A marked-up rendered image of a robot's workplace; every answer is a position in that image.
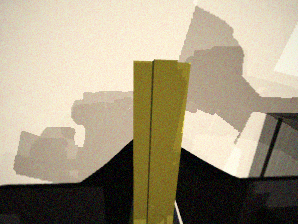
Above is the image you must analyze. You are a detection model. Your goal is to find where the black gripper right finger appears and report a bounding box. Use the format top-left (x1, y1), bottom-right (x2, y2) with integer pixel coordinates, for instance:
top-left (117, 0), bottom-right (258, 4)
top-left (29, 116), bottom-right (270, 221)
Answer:
top-left (175, 147), bottom-right (298, 224)

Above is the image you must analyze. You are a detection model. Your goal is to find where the olive yellow rectangular bar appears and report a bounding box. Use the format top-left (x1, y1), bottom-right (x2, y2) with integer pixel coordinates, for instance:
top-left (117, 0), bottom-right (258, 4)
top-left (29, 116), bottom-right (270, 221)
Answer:
top-left (129, 59), bottom-right (191, 224)

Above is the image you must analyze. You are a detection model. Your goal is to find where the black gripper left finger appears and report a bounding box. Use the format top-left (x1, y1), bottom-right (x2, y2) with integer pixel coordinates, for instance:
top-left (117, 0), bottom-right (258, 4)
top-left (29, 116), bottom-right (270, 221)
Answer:
top-left (0, 139), bottom-right (133, 224)

